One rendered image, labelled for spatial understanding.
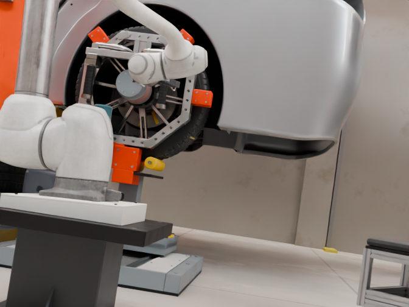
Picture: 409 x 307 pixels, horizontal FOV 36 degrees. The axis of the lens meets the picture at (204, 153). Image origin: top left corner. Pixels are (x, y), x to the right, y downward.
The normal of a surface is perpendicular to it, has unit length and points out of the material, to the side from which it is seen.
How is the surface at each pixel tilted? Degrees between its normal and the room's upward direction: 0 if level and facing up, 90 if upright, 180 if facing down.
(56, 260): 90
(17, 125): 87
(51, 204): 90
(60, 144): 92
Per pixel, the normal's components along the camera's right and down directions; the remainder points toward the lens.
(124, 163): -0.11, -0.07
